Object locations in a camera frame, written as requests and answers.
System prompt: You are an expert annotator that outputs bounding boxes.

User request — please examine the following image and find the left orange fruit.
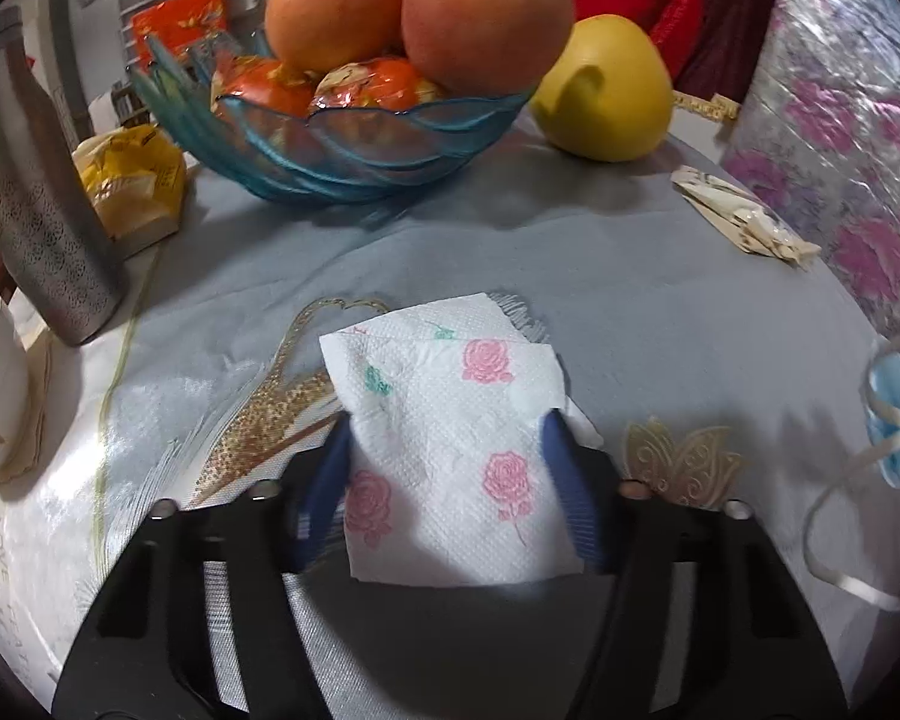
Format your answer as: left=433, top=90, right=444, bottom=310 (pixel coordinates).
left=264, top=0, right=407, bottom=74

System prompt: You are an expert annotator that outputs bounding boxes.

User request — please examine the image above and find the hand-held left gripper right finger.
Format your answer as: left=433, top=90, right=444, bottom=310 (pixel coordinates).
left=536, top=409, right=848, bottom=720

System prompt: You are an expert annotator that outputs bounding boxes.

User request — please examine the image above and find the orange candy packet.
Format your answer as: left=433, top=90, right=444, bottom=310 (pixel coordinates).
left=311, top=56, right=451, bottom=115
left=210, top=52, right=323, bottom=117

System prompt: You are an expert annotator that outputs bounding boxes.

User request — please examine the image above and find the beige printed wrapper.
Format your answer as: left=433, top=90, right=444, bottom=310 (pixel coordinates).
left=671, top=165, right=822, bottom=271

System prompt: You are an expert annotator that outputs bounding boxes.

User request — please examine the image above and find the red apple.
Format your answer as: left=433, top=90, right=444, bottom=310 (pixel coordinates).
left=401, top=0, right=577, bottom=95

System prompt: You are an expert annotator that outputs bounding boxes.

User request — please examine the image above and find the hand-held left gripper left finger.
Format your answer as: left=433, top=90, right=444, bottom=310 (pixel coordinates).
left=51, top=412, right=355, bottom=720

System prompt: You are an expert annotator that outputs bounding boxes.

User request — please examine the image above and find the yellow measuring tape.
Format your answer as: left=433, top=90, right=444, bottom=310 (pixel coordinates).
left=671, top=88, right=740, bottom=122

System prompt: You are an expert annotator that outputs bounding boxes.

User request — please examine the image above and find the yellow snack packet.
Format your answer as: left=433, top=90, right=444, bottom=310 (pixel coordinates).
left=71, top=126, right=188, bottom=252

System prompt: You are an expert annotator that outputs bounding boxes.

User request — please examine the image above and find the metal vacuum flask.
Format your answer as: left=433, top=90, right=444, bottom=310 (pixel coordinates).
left=0, top=6, right=130, bottom=347

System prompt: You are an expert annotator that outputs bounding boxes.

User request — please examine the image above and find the blue glass fruit bowl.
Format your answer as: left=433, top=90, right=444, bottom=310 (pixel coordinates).
left=127, top=34, right=537, bottom=205

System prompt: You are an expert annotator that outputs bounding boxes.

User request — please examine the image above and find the yellow apple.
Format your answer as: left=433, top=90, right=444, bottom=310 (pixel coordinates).
left=529, top=13, right=676, bottom=164

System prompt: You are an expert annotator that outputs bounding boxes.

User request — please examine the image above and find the floral foil cloth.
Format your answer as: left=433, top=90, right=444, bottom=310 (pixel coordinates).
left=720, top=0, right=900, bottom=338

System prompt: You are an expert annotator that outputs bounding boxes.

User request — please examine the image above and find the orange printed packet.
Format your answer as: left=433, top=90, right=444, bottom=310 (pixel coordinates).
left=131, top=0, right=230, bottom=68

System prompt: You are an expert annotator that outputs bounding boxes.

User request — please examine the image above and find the dark red curtain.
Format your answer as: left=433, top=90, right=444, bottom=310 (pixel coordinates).
left=581, top=0, right=785, bottom=98

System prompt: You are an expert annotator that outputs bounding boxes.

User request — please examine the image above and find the floral paper napkin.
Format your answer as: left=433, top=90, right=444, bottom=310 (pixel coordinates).
left=319, top=292, right=605, bottom=587

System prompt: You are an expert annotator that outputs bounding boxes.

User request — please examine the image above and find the blue face mask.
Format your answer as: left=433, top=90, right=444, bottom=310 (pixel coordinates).
left=802, top=334, right=900, bottom=612

